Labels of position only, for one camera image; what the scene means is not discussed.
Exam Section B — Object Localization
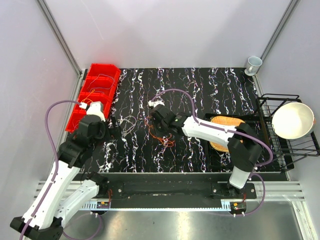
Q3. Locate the orange cable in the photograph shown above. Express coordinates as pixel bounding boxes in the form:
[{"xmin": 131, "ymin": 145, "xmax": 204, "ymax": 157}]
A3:
[{"xmin": 144, "ymin": 116, "xmax": 176, "ymax": 148}]

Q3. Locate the pink cable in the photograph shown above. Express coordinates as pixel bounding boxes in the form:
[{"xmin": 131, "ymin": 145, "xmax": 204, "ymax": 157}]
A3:
[{"xmin": 69, "ymin": 117, "xmax": 83, "ymax": 131}]

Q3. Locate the yellow cable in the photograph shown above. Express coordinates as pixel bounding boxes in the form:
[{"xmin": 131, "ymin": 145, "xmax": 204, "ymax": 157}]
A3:
[{"xmin": 81, "ymin": 89, "xmax": 97, "ymax": 106}]

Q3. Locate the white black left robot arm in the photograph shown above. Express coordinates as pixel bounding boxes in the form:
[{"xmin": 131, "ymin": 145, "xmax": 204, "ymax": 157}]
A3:
[{"xmin": 10, "ymin": 101, "xmax": 121, "ymax": 240}]

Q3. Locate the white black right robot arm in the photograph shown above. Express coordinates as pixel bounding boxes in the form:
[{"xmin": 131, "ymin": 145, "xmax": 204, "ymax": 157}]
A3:
[{"xmin": 148, "ymin": 100, "xmax": 262, "ymax": 199}]

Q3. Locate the red storage bin row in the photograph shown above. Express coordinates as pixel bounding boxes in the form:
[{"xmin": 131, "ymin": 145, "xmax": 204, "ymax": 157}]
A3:
[{"xmin": 77, "ymin": 63, "xmax": 121, "ymax": 118}]

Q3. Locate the woven bamboo tray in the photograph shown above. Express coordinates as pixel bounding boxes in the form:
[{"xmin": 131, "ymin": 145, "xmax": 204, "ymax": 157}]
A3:
[{"xmin": 210, "ymin": 115, "xmax": 245, "ymax": 153}]

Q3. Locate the white mug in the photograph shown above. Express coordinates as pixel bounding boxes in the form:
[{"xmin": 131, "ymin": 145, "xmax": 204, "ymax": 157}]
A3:
[{"xmin": 244, "ymin": 56, "xmax": 263, "ymax": 76}]

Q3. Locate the white bowl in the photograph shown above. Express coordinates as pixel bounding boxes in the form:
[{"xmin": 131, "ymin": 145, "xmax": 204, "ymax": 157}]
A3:
[{"xmin": 271, "ymin": 102, "xmax": 316, "ymax": 140}]

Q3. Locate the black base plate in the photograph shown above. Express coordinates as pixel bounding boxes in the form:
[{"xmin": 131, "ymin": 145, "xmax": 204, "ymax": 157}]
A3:
[{"xmin": 79, "ymin": 172, "xmax": 258, "ymax": 202}]

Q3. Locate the purple left arm hose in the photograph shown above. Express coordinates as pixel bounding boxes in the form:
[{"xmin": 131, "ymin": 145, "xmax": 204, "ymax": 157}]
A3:
[{"xmin": 18, "ymin": 99, "xmax": 105, "ymax": 240}]

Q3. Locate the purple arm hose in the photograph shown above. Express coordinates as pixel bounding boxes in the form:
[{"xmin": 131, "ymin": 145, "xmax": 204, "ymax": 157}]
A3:
[
  {"xmin": 18, "ymin": 99, "xmax": 105, "ymax": 240},
  {"xmin": 152, "ymin": 88, "xmax": 273, "ymax": 217}
]

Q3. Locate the purple right arm hose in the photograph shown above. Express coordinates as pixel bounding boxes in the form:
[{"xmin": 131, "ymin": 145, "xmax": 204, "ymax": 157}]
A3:
[{"xmin": 152, "ymin": 88, "xmax": 273, "ymax": 217}]

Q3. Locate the black wire dish rack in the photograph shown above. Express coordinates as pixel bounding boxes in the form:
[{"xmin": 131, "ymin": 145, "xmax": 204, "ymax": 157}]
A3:
[{"xmin": 256, "ymin": 93, "xmax": 320, "ymax": 164}]

